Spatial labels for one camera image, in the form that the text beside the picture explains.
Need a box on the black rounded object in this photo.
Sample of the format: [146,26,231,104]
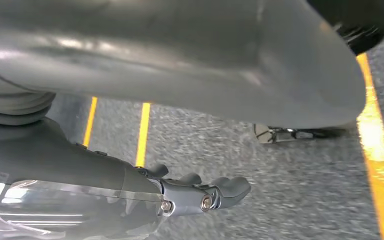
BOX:
[306,0,384,56]

